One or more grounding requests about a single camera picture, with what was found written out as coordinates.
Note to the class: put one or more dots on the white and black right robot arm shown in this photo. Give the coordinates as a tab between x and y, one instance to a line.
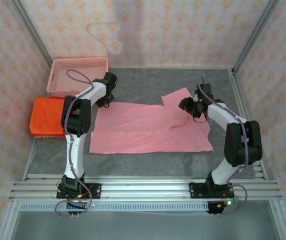
243	145

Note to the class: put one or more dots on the aluminium frame leg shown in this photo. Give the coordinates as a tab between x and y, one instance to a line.
7	225
281	225

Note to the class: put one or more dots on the pink plastic basket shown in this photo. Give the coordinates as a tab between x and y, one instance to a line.
60	85

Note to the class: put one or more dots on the aluminium table side rail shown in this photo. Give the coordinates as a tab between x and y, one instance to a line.
30	160
240	100

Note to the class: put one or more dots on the aluminium rail beam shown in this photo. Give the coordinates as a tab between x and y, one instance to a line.
145	190

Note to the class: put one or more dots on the pink t-shirt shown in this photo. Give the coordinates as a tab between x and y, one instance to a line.
137	130

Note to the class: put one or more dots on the orange folded t-shirt stack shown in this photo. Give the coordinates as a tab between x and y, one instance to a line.
45	115

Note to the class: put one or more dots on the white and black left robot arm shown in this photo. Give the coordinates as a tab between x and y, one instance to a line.
73	155

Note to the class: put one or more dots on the aluminium frame post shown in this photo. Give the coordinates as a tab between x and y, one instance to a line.
255	35
34	35

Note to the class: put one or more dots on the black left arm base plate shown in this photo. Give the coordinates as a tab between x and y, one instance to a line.
96	191

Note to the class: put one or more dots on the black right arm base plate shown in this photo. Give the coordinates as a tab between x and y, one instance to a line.
195	191

